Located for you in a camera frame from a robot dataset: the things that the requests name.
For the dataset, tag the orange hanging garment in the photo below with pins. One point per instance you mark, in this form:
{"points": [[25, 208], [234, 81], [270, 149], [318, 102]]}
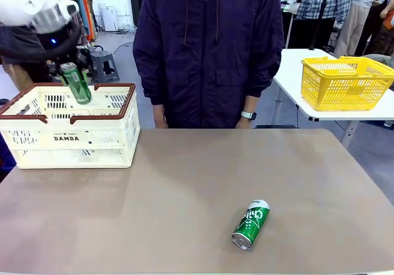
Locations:
{"points": [[89, 13]]}

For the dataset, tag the green drink can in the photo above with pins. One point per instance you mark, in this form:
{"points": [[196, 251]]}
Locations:
{"points": [[250, 222], [78, 87]]}

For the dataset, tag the cream folding basket brown rim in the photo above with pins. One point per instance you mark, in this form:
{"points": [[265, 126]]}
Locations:
{"points": [[70, 152]]}

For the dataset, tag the grey plastic stool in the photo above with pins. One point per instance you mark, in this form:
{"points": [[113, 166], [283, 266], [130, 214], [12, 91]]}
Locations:
{"points": [[103, 67]]}

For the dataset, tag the white floor appliance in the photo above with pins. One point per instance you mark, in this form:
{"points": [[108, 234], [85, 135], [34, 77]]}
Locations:
{"points": [[109, 18]]}

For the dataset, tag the wristwatch with white band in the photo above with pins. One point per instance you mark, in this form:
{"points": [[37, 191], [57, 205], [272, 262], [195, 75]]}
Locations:
{"points": [[248, 115]]}

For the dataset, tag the black tripod pole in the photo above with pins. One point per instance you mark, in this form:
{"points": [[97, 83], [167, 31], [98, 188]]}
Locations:
{"points": [[320, 13]]}

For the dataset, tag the person's right hand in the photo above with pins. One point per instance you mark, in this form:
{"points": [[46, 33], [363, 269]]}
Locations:
{"points": [[161, 119]]}

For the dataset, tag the red plaid hanging garment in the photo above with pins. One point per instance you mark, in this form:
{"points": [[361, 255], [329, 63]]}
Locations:
{"points": [[80, 26]]}

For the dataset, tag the person's left hand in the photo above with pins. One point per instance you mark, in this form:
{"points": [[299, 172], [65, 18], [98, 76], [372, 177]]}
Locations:
{"points": [[244, 124]]}

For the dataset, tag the person in navy jacket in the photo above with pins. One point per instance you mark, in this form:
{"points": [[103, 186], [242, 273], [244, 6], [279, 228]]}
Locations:
{"points": [[209, 56]]}

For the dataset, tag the person in orange top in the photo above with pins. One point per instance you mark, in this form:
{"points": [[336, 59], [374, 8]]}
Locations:
{"points": [[383, 38]]}

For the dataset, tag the person in beige trousers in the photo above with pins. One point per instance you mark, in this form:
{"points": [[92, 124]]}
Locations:
{"points": [[351, 26]]}

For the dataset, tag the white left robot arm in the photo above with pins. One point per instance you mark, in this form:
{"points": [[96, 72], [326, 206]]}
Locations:
{"points": [[18, 1]]}

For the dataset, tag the person in black jacket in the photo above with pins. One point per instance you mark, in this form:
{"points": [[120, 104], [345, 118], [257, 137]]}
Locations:
{"points": [[18, 41]]}

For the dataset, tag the white side table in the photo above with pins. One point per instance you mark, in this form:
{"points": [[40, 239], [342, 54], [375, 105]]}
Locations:
{"points": [[289, 72]]}

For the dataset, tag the yellow plastic basket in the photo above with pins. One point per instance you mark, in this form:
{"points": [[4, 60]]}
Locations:
{"points": [[338, 90]]}

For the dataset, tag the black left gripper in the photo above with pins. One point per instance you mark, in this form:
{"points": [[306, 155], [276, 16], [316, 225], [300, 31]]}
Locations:
{"points": [[58, 45]]}

